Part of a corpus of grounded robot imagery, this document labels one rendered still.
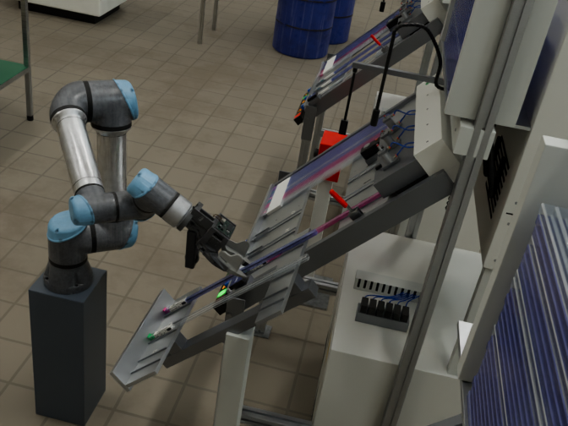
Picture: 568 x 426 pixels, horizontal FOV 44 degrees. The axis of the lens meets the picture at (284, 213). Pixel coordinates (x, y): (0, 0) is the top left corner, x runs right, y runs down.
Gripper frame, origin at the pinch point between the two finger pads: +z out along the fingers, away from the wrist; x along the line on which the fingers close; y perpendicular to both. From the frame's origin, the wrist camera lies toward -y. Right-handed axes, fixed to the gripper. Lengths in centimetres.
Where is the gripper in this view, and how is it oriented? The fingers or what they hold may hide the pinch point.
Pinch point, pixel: (243, 270)
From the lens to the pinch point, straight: 177.3
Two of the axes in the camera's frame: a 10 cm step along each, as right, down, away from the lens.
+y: 6.0, -6.2, -5.1
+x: 2.1, -4.9, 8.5
